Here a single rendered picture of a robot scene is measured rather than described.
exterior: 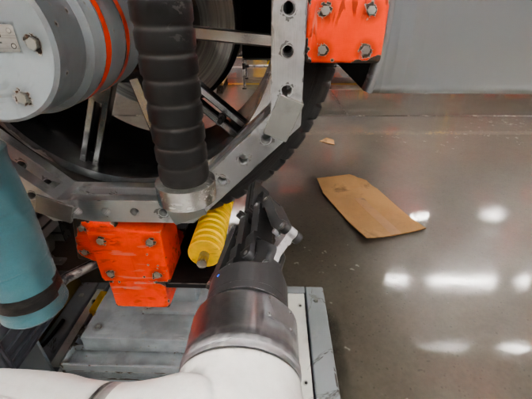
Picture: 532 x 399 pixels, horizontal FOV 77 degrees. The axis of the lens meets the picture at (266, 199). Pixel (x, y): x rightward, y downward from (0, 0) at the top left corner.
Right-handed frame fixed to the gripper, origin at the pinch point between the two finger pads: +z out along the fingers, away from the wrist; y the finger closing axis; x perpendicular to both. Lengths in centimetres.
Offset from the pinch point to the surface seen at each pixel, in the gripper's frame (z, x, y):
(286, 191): 117, -51, -39
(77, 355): 8, -3, -66
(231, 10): 28.6, 20.2, 11.9
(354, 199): 107, -75, -14
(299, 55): 2.4, 9.6, 16.8
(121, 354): 9, -11, -59
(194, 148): -19.2, 13.2, 8.8
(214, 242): 3.6, -2.0, -12.7
